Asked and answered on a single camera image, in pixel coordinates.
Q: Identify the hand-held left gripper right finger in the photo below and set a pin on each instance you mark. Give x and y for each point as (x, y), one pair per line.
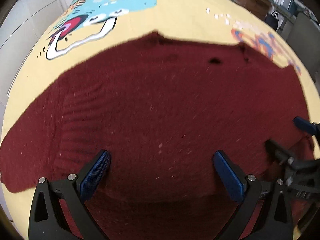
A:
(228, 177)

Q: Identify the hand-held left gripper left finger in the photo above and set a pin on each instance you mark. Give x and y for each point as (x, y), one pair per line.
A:
(96, 175)

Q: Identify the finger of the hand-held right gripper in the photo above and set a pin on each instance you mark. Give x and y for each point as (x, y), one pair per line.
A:
(303, 126)
(277, 151)

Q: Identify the dark red knit sweater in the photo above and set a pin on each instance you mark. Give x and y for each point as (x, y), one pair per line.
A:
(160, 105)

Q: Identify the grey chair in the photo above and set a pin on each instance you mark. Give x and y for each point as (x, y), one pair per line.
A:
(305, 37)

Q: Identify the dark blue bag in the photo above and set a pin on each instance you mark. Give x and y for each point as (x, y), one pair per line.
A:
(275, 21)

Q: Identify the yellow dinosaur print blanket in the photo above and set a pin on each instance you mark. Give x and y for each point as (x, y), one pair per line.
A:
(187, 17)

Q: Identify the white wardrobe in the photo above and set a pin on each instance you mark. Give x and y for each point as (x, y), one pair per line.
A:
(25, 17)

